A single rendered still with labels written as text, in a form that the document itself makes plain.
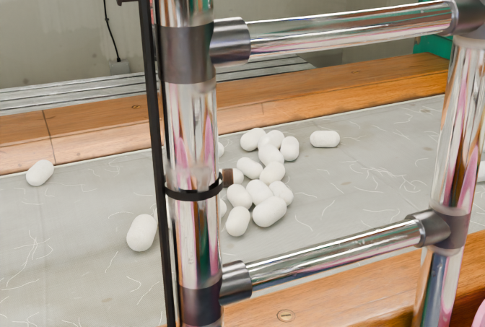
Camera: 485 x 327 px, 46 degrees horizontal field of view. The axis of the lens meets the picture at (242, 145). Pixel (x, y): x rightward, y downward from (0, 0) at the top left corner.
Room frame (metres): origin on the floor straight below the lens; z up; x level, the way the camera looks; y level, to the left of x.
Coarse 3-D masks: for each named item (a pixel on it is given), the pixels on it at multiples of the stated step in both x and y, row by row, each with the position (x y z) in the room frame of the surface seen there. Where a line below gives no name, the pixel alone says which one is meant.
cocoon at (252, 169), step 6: (240, 162) 0.52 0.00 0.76; (246, 162) 0.52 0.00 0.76; (252, 162) 0.52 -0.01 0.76; (240, 168) 0.52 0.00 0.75; (246, 168) 0.51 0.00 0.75; (252, 168) 0.51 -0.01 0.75; (258, 168) 0.51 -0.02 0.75; (246, 174) 0.51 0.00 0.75; (252, 174) 0.51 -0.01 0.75; (258, 174) 0.51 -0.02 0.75
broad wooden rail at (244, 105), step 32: (352, 64) 0.81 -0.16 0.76; (384, 64) 0.81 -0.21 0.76; (416, 64) 0.81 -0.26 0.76; (448, 64) 0.81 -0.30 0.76; (224, 96) 0.69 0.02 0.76; (256, 96) 0.69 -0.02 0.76; (288, 96) 0.69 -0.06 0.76; (320, 96) 0.69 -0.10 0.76; (352, 96) 0.71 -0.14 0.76; (384, 96) 0.72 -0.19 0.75; (416, 96) 0.73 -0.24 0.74; (0, 128) 0.59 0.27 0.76; (32, 128) 0.59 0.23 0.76; (64, 128) 0.59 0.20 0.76; (96, 128) 0.59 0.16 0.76; (128, 128) 0.60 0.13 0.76; (160, 128) 0.61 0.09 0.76; (224, 128) 0.63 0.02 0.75; (0, 160) 0.54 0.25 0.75; (32, 160) 0.55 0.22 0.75; (64, 160) 0.55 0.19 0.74
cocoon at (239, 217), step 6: (234, 210) 0.43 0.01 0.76; (240, 210) 0.42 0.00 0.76; (246, 210) 0.43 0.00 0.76; (234, 216) 0.42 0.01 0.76; (240, 216) 0.42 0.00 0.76; (246, 216) 0.42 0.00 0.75; (228, 222) 0.41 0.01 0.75; (234, 222) 0.41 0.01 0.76; (240, 222) 0.41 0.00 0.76; (246, 222) 0.41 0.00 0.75; (228, 228) 0.41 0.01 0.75; (234, 228) 0.41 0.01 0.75; (240, 228) 0.41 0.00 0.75; (246, 228) 0.41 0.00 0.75; (234, 234) 0.41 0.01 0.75; (240, 234) 0.41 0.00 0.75
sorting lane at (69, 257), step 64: (320, 128) 0.64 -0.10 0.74; (384, 128) 0.64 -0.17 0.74; (0, 192) 0.49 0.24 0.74; (64, 192) 0.49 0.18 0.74; (128, 192) 0.49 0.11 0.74; (320, 192) 0.49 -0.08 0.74; (384, 192) 0.48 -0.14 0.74; (0, 256) 0.39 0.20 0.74; (64, 256) 0.39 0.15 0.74; (128, 256) 0.39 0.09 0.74; (256, 256) 0.38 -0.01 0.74; (384, 256) 0.38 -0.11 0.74; (0, 320) 0.31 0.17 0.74; (64, 320) 0.31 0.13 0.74; (128, 320) 0.31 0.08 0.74
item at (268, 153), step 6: (270, 144) 0.55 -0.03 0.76; (264, 150) 0.54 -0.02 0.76; (270, 150) 0.54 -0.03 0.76; (276, 150) 0.54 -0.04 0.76; (258, 156) 0.55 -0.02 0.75; (264, 156) 0.53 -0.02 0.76; (270, 156) 0.53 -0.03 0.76; (276, 156) 0.53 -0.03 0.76; (282, 156) 0.53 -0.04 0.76; (264, 162) 0.53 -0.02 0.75; (282, 162) 0.53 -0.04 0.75
